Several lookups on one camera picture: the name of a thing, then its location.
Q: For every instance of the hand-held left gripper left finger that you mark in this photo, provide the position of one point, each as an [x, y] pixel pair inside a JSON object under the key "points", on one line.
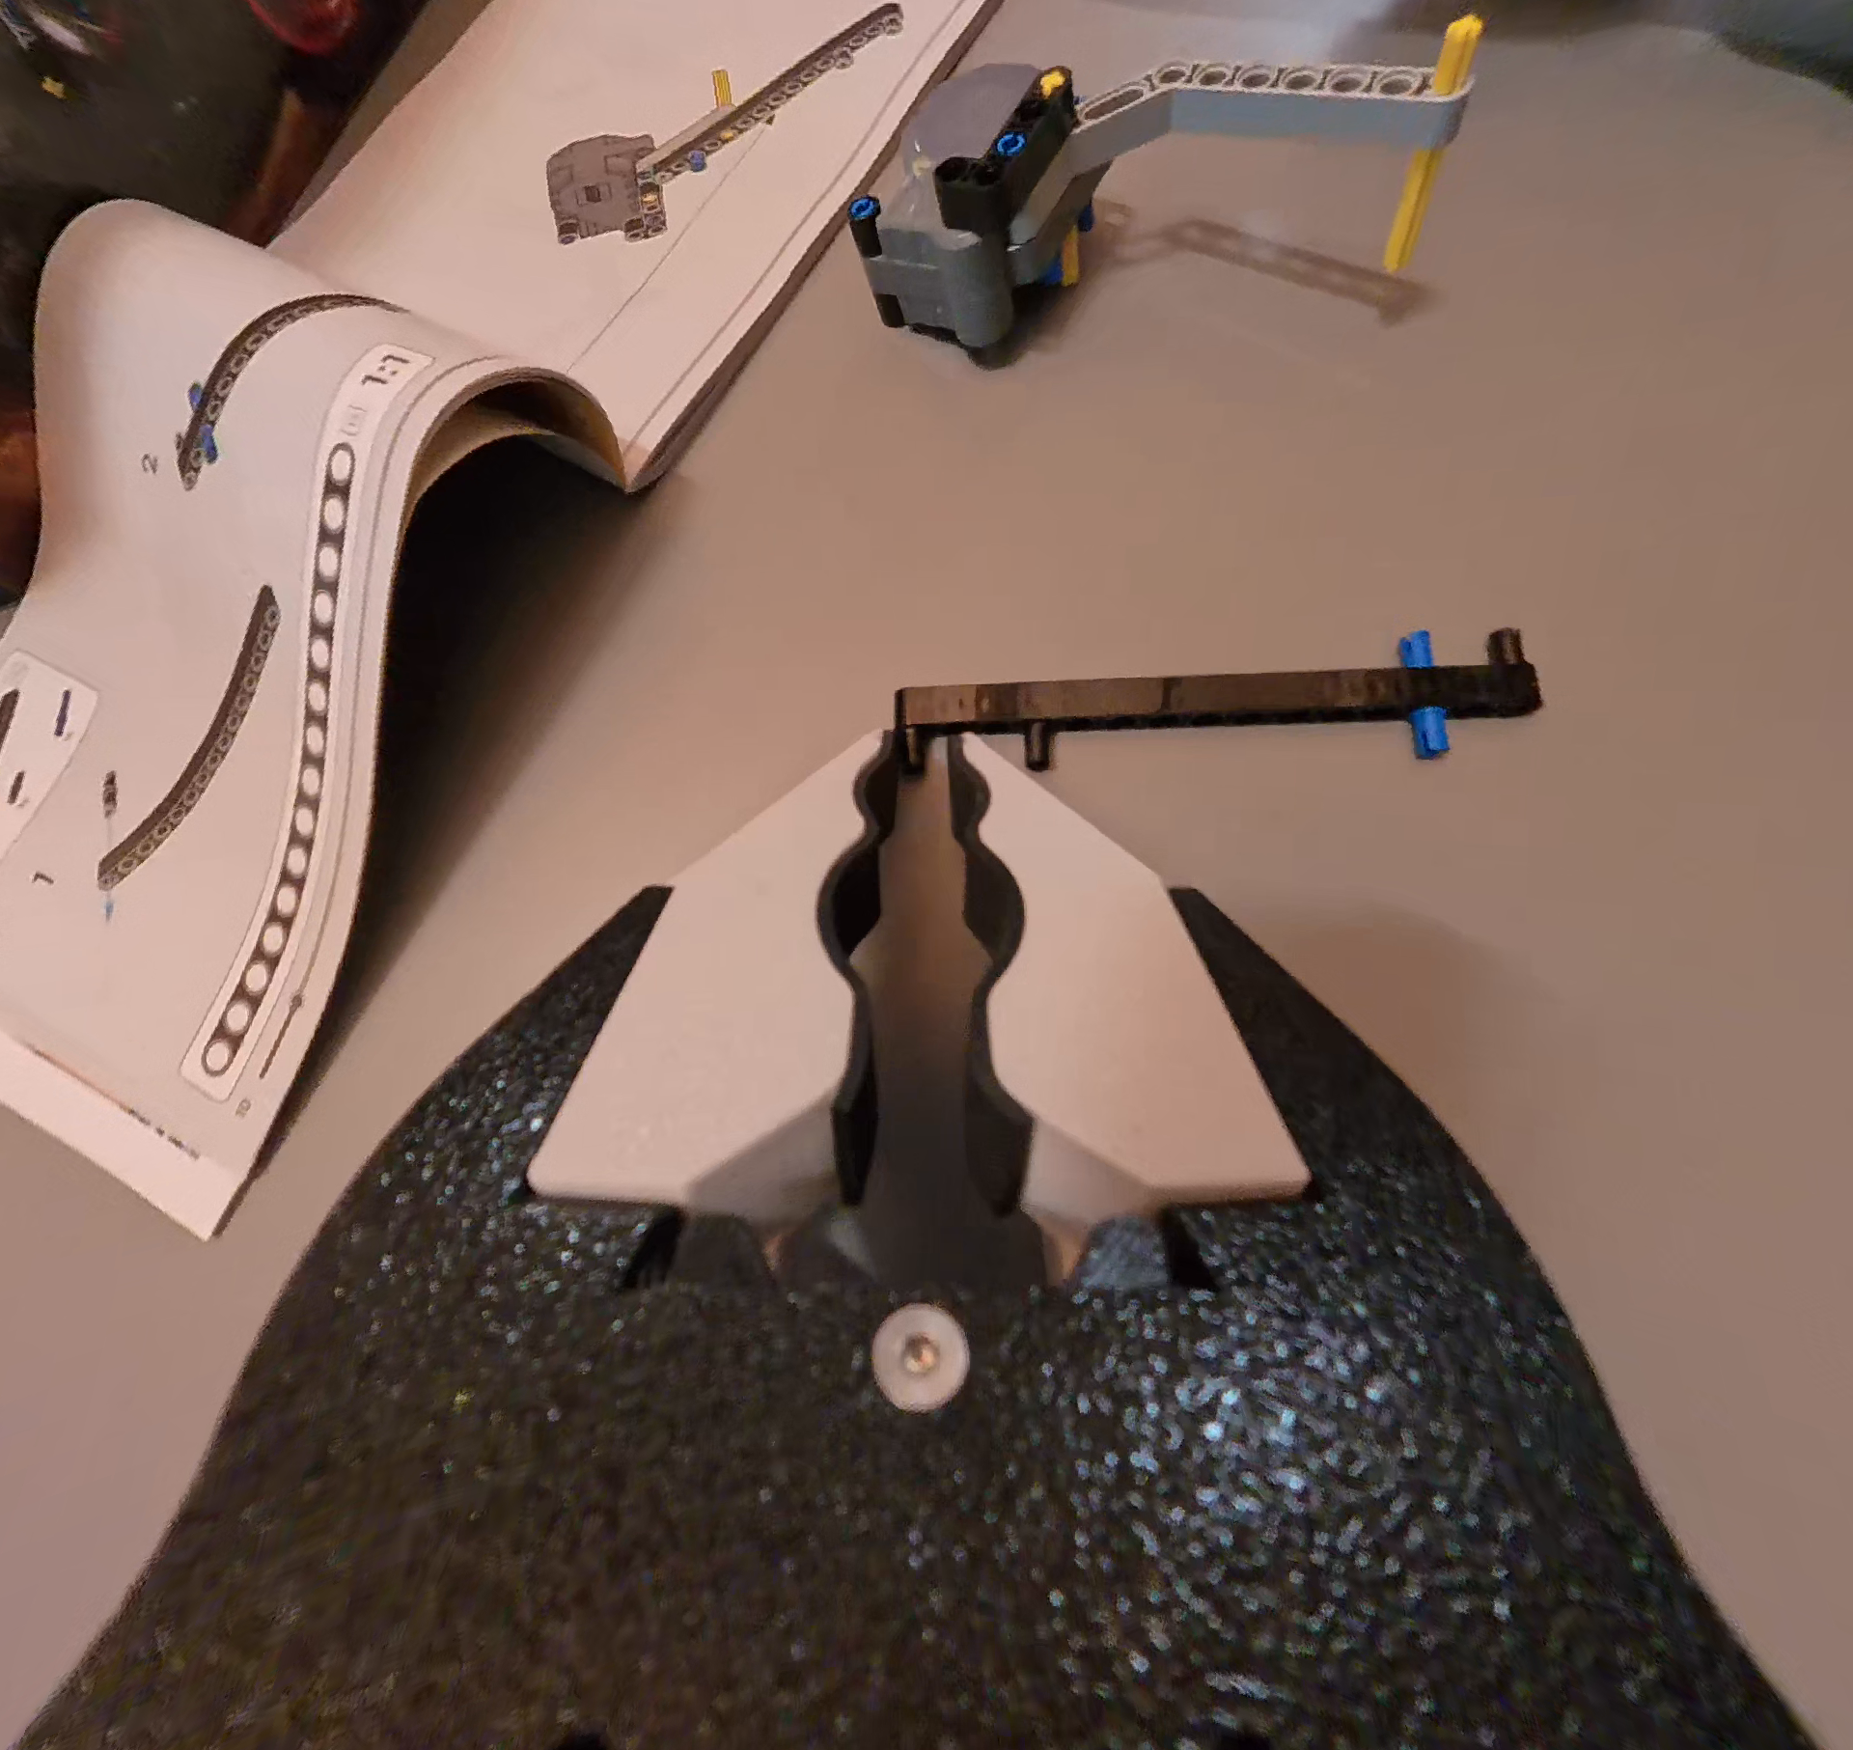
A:
{"points": [[681, 1057]]}

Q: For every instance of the dark toy set box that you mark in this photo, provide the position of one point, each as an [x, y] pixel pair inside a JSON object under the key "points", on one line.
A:
{"points": [[145, 42]]}

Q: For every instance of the long black toy beam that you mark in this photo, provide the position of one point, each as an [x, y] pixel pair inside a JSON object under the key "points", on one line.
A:
{"points": [[1231, 695]]}

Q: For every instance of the blue connector pin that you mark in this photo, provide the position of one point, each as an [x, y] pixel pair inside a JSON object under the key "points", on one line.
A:
{"points": [[1427, 733]]}

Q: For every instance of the open instruction booklet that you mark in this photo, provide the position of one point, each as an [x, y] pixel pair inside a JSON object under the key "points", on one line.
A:
{"points": [[653, 71]]}

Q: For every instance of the yellow toy axle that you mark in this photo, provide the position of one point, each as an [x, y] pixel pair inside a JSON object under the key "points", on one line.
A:
{"points": [[1413, 209]]}

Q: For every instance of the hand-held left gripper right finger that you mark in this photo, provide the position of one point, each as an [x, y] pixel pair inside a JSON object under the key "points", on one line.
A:
{"points": [[1144, 1057]]}

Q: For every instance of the grey toy motor assembly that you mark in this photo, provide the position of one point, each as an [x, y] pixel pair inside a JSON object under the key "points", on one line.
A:
{"points": [[956, 244]]}

